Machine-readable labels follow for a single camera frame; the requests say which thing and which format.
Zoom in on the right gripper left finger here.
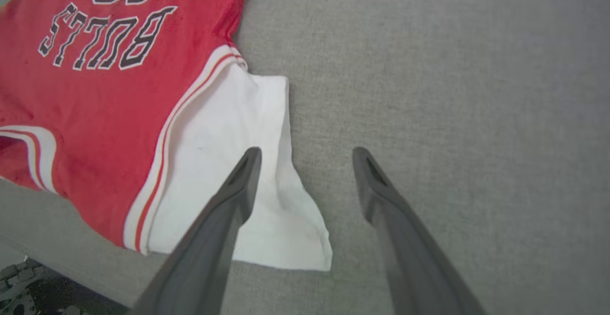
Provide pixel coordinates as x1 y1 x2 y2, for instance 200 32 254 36
128 146 263 315

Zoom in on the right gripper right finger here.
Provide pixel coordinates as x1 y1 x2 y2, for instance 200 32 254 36
352 146 488 315

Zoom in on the red and white basketball jersey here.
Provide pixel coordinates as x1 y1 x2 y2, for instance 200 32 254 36
0 0 333 272

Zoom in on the grey fabric sofa cushion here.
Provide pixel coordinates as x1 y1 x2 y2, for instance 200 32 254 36
0 0 610 315

